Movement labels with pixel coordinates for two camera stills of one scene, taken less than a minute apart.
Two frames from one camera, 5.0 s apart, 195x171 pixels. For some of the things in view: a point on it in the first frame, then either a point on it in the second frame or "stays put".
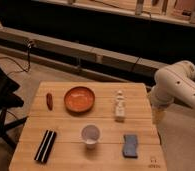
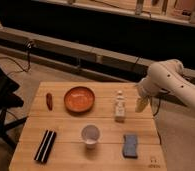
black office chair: (3, 98) stays put
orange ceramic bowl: (79, 99) stays put
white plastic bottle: (120, 107) stays put
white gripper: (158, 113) to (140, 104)
